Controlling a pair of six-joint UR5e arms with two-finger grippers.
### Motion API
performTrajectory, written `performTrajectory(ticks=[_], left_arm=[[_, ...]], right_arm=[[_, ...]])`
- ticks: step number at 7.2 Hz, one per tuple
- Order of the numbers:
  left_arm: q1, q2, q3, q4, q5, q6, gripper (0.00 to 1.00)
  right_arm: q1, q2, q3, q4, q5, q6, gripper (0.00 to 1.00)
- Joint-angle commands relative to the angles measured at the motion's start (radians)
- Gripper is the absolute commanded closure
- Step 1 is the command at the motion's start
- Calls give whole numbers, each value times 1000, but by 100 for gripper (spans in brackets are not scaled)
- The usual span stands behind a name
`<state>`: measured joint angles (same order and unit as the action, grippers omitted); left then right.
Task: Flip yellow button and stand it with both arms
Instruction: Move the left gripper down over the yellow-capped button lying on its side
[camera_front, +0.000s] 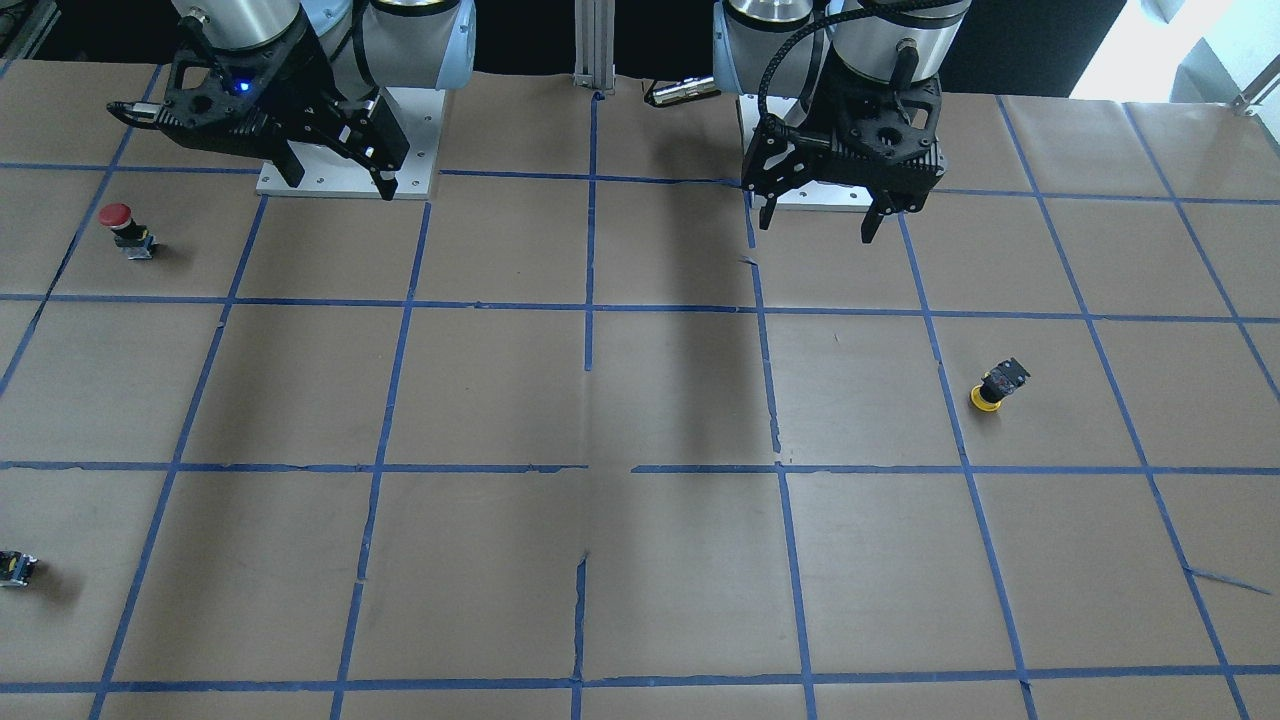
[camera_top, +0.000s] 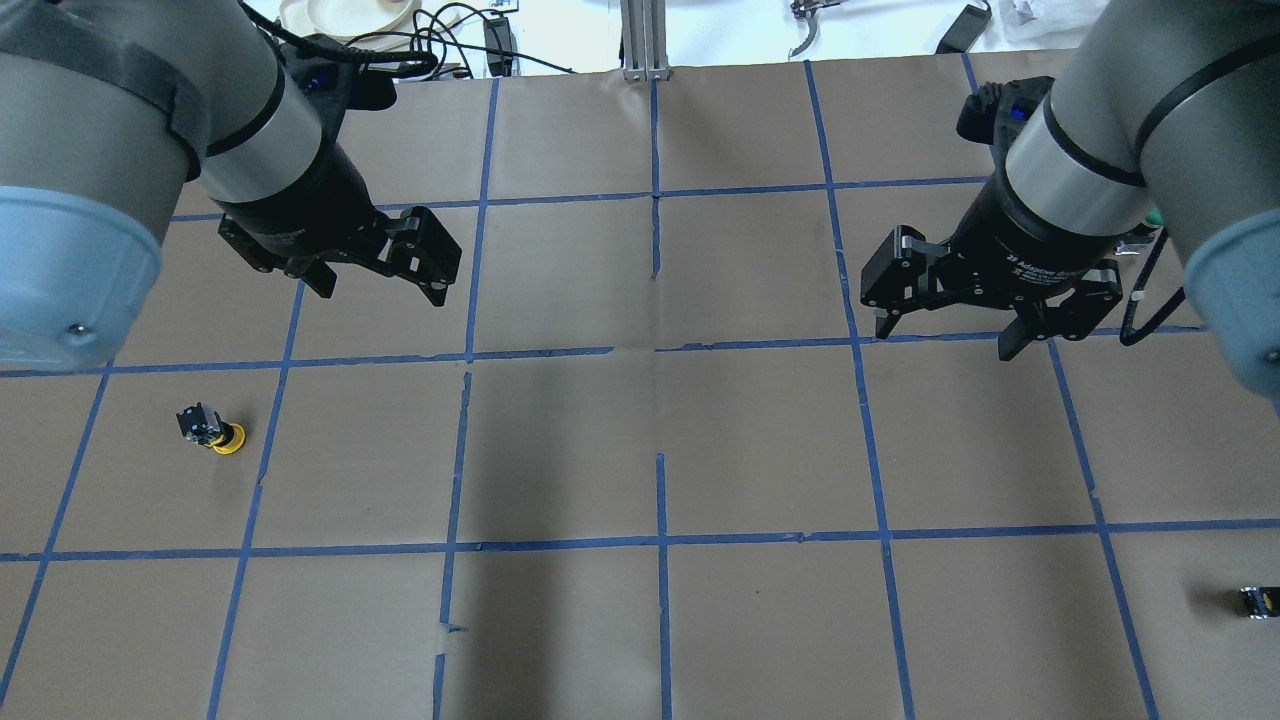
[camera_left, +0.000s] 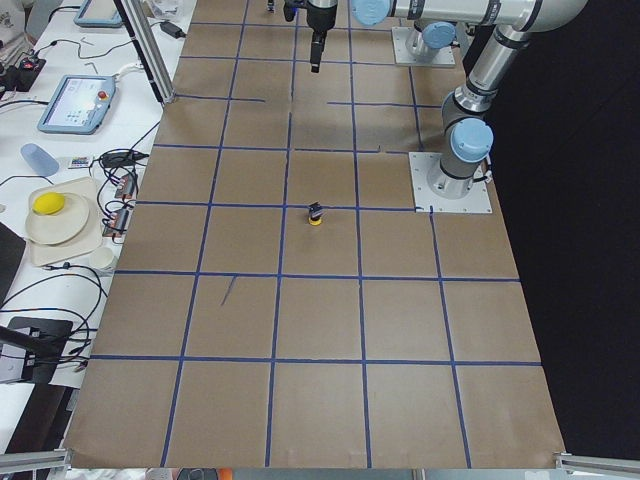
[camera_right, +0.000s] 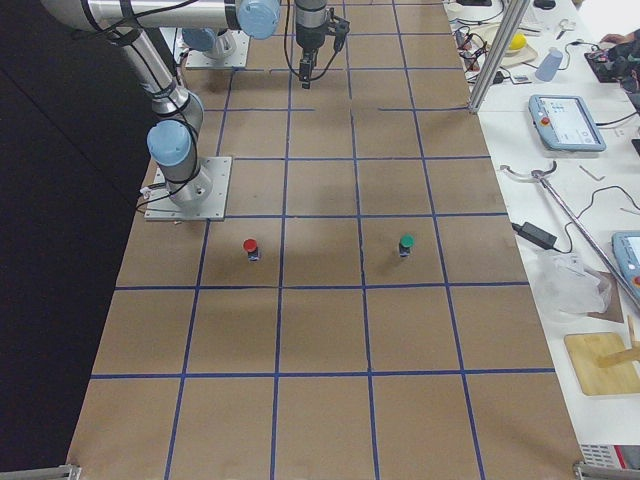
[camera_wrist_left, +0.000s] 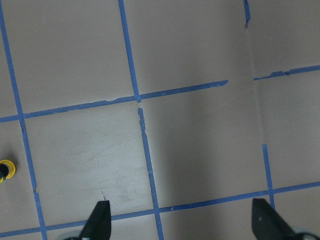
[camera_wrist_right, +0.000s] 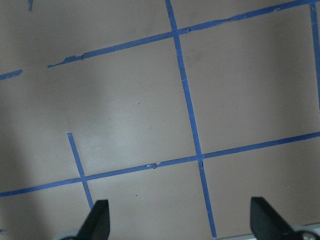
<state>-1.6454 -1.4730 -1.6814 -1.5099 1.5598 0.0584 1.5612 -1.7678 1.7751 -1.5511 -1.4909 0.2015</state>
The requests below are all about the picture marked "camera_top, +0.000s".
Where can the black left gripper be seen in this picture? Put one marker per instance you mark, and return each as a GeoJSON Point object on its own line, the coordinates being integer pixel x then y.
{"type": "Point", "coordinates": [300, 205]}

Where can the aluminium frame post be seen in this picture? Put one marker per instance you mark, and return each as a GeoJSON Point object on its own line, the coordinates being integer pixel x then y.
{"type": "Point", "coordinates": [644, 54]}

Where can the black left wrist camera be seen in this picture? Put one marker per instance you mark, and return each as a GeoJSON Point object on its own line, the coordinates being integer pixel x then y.
{"type": "Point", "coordinates": [352, 86]}

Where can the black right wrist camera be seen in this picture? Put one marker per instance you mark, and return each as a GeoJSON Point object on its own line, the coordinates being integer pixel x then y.
{"type": "Point", "coordinates": [995, 113]}

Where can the yellow push button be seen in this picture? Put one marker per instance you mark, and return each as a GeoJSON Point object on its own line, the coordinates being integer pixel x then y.
{"type": "Point", "coordinates": [203, 426]}

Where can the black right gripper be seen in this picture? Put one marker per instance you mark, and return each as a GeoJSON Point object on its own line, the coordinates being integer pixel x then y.
{"type": "Point", "coordinates": [1035, 245]}

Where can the black power brick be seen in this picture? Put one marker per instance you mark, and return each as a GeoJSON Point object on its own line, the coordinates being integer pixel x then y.
{"type": "Point", "coordinates": [966, 28]}

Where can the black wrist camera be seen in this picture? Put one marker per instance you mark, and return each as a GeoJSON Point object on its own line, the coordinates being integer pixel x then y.
{"type": "Point", "coordinates": [352, 86]}
{"type": "Point", "coordinates": [995, 113]}

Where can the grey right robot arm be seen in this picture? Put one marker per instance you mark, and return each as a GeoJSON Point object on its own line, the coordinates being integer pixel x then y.
{"type": "Point", "coordinates": [1167, 107]}

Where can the beige tray with plates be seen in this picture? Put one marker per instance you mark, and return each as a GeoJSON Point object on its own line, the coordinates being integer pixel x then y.
{"type": "Point", "coordinates": [376, 25]}

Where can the black power adapter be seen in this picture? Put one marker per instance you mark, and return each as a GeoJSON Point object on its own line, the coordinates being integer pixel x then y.
{"type": "Point", "coordinates": [499, 43]}

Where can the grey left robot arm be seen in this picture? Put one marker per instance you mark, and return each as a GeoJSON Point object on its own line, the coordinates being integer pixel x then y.
{"type": "Point", "coordinates": [111, 107]}

